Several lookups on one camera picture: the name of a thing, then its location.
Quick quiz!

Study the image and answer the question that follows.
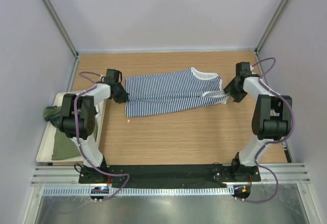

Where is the blue white striped tank top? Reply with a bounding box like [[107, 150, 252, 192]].
[[125, 67, 229, 118]]

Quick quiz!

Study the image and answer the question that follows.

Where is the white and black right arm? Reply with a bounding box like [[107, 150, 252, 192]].
[[224, 62, 294, 181]]

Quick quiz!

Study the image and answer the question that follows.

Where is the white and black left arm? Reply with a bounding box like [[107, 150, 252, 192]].
[[59, 69, 129, 183]]

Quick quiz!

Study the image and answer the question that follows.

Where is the olive green tank top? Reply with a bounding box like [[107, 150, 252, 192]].
[[42, 105, 99, 161]]

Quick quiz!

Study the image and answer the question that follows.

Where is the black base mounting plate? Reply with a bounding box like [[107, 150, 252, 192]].
[[79, 163, 261, 189]]

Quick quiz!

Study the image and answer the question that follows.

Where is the white plastic tray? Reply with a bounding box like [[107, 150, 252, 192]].
[[36, 92, 108, 164]]

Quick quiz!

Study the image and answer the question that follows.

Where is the white slotted cable duct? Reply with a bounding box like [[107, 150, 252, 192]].
[[42, 186, 234, 197]]

